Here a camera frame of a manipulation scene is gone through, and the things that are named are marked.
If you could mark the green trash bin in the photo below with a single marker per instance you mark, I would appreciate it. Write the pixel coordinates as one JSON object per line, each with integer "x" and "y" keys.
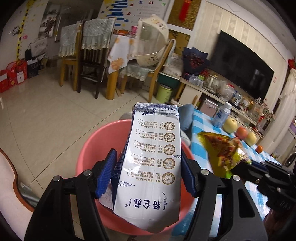
{"x": 164, "y": 93}

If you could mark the red apple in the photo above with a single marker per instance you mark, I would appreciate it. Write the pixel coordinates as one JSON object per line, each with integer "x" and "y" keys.
{"x": 241, "y": 133}

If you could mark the blue cushion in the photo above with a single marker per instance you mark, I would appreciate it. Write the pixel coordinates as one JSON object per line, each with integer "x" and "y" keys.
{"x": 186, "y": 116}

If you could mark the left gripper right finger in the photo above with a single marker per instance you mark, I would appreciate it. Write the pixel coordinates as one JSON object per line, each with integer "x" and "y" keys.
{"x": 219, "y": 203}

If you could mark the wooden dining chair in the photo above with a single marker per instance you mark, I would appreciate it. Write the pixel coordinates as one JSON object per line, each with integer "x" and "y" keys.
{"x": 135, "y": 71}

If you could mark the pink storage box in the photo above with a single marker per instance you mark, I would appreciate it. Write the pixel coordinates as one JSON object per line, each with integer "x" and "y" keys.
{"x": 208, "y": 107}

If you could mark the small orange tangerine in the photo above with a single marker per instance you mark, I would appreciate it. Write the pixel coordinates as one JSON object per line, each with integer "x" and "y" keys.
{"x": 259, "y": 149}

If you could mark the white lace covered appliance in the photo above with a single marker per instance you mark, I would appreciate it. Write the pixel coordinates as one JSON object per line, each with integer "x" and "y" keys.
{"x": 283, "y": 116}

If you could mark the white blue milk bottle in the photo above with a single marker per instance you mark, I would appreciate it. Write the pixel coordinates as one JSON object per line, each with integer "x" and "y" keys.
{"x": 221, "y": 115}

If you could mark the person right hand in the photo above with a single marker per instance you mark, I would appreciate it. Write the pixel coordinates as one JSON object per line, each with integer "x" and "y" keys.
{"x": 280, "y": 225}

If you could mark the washing machine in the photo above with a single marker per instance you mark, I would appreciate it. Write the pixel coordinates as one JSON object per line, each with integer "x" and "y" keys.
{"x": 290, "y": 161}

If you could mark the yellow pear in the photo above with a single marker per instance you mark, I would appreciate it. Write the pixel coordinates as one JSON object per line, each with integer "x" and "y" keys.
{"x": 250, "y": 139}
{"x": 230, "y": 125}

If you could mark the electric kettle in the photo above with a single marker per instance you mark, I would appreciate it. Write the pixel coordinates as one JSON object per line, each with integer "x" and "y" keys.
{"x": 212, "y": 82}

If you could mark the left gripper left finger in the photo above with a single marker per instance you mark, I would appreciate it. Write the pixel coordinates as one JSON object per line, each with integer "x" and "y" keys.
{"x": 52, "y": 218}

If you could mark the green yellow snack wrapper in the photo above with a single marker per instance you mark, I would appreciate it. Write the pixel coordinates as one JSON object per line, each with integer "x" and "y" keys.
{"x": 224, "y": 153}

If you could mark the blue white checkered tablecloth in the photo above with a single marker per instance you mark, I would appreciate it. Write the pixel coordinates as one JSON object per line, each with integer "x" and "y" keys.
{"x": 240, "y": 219}

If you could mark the yellow pear right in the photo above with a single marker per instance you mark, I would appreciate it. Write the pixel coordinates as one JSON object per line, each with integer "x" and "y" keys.
{"x": 250, "y": 139}

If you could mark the yellow pear left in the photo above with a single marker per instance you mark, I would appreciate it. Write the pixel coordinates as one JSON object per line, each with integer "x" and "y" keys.
{"x": 230, "y": 125}

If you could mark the pink plastic bucket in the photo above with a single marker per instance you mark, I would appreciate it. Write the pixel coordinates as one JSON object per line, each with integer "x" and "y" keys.
{"x": 114, "y": 136}

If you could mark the black flat television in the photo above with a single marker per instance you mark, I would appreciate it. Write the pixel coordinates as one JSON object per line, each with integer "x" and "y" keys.
{"x": 242, "y": 66}

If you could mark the dining table with cloth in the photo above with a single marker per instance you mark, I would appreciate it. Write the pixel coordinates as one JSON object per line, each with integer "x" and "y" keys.
{"x": 121, "y": 51}

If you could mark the white blue milk carton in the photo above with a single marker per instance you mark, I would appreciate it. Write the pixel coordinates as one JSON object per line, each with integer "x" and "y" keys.
{"x": 145, "y": 186}

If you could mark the mesh food cover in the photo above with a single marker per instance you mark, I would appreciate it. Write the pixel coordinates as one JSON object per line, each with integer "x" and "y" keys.
{"x": 151, "y": 39}

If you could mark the cream tv cabinet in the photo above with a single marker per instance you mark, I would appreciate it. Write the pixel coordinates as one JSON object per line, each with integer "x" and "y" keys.
{"x": 189, "y": 93}

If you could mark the dark blue flower bouquet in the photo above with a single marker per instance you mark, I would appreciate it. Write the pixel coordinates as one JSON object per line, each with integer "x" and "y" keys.
{"x": 194, "y": 61}

